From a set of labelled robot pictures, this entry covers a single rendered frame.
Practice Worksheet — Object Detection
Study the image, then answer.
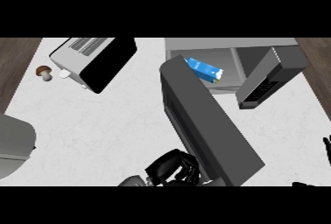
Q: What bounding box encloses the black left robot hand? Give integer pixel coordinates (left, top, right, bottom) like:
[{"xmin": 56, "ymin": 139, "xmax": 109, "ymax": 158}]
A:
[{"xmin": 143, "ymin": 148, "xmax": 203, "ymax": 187}]

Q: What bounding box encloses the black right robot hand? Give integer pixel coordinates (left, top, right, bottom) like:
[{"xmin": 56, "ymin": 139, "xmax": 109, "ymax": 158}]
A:
[{"xmin": 291, "ymin": 135, "xmax": 331, "ymax": 187}]

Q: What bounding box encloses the grey microwave body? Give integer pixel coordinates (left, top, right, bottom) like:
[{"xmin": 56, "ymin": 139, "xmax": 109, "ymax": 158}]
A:
[{"xmin": 164, "ymin": 37, "xmax": 310, "ymax": 110}]

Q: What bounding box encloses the blue milk carton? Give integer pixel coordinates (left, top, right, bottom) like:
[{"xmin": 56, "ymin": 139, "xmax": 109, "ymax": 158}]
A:
[{"xmin": 183, "ymin": 57, "xmax": 225, "ymax": 84}]

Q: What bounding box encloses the pale grey rounded appliance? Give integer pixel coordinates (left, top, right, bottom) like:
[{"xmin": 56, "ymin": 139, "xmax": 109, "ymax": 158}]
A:
[{"xmin": 0, "ymin": 114, "xmax": 37, "ymax": 180}]

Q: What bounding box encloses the silver and black toaster oven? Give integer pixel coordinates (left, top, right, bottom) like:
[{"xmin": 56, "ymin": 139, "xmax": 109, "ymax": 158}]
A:
[{"xmin": 47, "ymin": 37, "xmax": 139, "ymax": 95}]

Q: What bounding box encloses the brown mushroom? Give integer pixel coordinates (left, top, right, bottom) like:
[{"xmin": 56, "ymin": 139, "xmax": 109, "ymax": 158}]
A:
[{"xmin": 36, "ymin": 65, "xmax": 55, "ymax": 82}]

